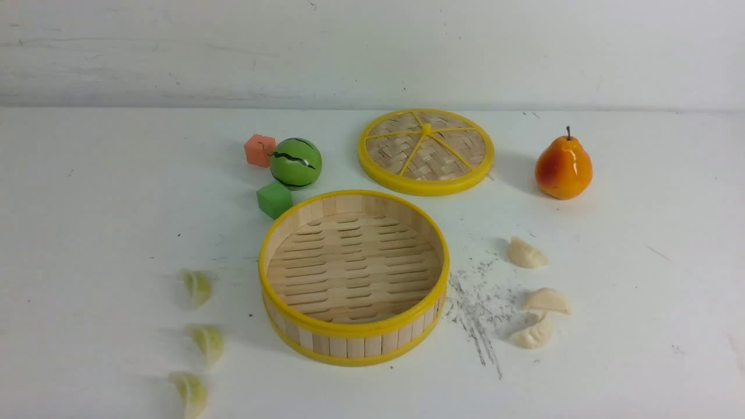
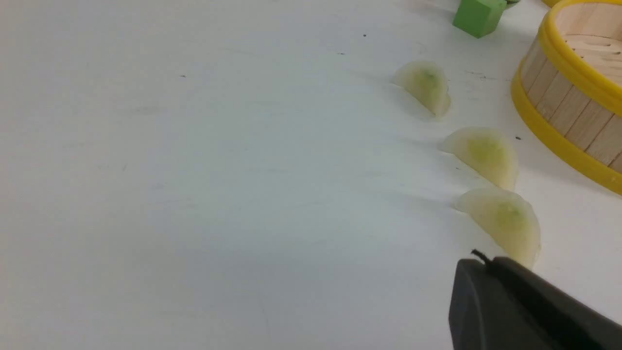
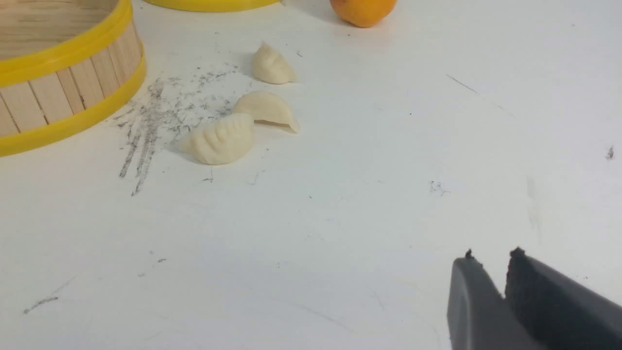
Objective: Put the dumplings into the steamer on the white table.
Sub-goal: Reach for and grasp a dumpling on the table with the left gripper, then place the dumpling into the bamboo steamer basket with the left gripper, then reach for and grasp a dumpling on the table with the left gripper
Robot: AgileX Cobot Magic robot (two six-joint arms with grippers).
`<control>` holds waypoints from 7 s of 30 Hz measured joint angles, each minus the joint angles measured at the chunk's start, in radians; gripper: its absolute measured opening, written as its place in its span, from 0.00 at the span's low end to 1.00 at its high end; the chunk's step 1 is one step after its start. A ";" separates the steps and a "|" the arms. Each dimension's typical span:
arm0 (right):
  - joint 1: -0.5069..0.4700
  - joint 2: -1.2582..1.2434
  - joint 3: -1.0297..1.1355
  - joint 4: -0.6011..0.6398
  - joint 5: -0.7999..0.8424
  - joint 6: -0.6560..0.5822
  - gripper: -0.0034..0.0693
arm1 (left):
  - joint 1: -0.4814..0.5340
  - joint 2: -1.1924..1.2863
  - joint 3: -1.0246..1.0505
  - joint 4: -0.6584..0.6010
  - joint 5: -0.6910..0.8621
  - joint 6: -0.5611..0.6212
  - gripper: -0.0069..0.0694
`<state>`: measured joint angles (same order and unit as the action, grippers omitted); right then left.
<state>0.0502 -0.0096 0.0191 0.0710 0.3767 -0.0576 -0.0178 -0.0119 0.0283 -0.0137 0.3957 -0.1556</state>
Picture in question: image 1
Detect white dumpling top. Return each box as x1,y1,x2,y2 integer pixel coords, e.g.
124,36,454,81
506,236,549,269

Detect white dumpling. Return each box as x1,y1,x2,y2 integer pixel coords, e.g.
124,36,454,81
521,288,573,315
506,236,549,269
510,312,554,350

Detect green dumpling top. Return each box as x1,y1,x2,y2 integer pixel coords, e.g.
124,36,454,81
178,269,212,308

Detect green dumpling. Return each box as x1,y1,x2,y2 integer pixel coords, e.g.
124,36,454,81
178,269,212,308
168,372,208,418
186,324,225,366

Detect white dumpling bottom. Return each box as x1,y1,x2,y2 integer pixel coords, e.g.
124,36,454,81
510,312,554,350

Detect green dumpling bottom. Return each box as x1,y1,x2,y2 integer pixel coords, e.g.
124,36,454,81
168,372,208,418

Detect bamboo steamer tray yellow rim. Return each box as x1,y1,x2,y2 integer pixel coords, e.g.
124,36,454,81
257,189,450,367

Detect woven bamboo steamer lid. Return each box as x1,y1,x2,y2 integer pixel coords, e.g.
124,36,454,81
356,109,495,196

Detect green toy watermelon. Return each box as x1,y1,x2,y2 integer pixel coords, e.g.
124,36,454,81
269,137,322,189

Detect green foam cube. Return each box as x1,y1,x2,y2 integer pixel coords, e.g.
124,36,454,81
256,181,293,219

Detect orange foam cube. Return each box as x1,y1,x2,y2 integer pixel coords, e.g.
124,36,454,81
244,134,276,168

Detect orange toy pear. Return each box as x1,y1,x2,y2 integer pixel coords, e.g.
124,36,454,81
534,126,593,201

